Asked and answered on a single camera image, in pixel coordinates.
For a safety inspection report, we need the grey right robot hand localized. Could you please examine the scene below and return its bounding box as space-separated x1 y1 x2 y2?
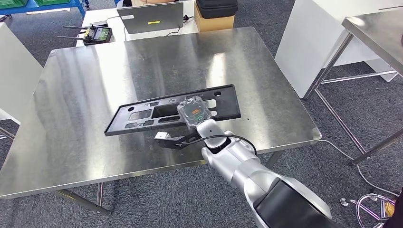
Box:
177 95 212 130

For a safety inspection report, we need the black plastic plate bracket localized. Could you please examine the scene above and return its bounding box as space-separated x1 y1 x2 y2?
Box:
104 84 241 137

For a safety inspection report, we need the stainless steel workbench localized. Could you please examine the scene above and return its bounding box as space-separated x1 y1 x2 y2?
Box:
0 125 16 141
302 8 403 166
0 27 322 216

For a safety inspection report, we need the blue metal shelf rack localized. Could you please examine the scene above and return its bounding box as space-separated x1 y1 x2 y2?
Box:
0 0 90 19

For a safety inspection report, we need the cardboard box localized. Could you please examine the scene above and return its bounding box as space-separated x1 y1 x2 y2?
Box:
193 3 236 33

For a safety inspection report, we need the grey laptop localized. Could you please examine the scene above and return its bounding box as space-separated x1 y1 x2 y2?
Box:
116 1 184 35

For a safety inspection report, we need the black hard case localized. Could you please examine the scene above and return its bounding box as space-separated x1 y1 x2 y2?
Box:
195 0 239 19

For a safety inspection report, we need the white table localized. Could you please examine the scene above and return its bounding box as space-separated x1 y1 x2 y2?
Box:
275 0 403 99
0 22 44 125

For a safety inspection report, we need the black remote controller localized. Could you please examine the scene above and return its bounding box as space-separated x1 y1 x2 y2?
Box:
57 23 113 46

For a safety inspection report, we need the white desk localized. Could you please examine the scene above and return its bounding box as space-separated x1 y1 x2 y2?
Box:
75 0 200 48

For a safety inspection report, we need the green plastic crate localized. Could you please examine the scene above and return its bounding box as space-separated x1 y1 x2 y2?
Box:
0 0 29 10
34 0 70 7

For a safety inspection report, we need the black stool chrome base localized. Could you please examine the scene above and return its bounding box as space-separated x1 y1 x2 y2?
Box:
340 193 397 228

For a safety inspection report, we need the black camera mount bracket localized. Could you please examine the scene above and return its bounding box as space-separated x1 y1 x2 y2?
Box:
154 129 202 151

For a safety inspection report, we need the white floor cable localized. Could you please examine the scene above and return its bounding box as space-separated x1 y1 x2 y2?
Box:
318 139 400 198

